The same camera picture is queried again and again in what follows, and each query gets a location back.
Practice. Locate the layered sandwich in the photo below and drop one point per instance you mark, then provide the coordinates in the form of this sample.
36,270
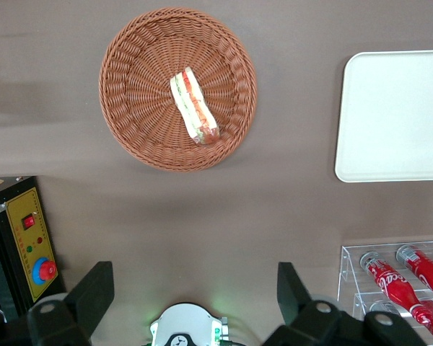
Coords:
193,104

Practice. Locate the clear acrylic bottle rack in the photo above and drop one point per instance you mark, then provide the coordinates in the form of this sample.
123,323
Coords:
346,266

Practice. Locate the black food warmer machine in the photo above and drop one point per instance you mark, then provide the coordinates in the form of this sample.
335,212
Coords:
25,230

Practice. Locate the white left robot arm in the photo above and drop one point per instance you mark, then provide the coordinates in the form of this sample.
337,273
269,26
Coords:
187,324

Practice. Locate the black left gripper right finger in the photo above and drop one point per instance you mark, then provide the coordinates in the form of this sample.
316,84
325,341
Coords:
292,295

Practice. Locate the beige rectangular plastic tray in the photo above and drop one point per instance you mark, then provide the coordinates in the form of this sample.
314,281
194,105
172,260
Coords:
393,115

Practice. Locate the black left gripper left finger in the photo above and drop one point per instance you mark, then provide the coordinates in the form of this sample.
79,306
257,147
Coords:
94,295

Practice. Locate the round brown wicker basket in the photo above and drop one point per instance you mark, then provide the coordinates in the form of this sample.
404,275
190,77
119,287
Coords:
140,90

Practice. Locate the red cola bottle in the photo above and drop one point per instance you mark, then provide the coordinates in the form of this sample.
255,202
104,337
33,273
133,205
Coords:
427,272
386,284
431,319

